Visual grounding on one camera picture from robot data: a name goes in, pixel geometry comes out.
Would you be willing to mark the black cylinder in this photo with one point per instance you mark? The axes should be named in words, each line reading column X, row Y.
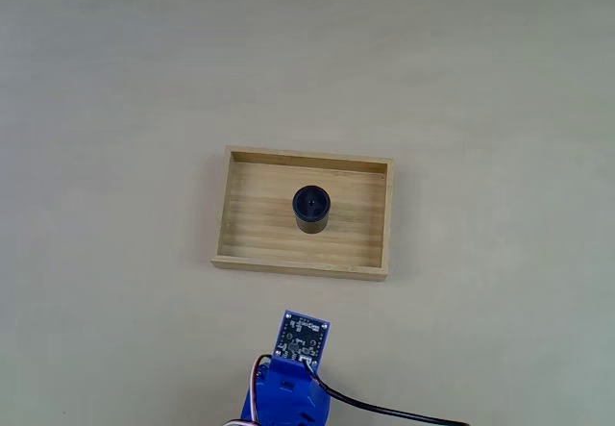
column 312, row 207

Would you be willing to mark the shallow wooden box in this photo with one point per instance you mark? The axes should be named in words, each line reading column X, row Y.
column 254, row 224

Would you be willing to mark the blue camera circuit board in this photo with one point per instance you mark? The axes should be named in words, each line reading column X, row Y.
column 302, row 337

